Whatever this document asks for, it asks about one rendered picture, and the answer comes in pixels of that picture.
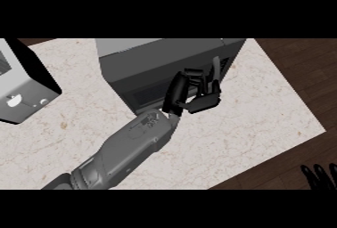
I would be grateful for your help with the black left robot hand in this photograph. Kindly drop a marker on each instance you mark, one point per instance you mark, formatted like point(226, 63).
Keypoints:
point(202, 102)

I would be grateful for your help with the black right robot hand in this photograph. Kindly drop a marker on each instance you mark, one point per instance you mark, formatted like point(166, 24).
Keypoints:
point(319, 176)

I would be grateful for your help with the pale grey toaster appliance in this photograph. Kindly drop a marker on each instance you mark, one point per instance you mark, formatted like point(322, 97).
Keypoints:
point(19, 86)

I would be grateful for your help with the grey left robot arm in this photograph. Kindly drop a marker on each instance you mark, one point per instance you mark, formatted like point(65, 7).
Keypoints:
point(127, 148)

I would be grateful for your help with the dark grey microwave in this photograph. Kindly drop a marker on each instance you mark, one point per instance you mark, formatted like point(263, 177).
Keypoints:
point(145, 71)

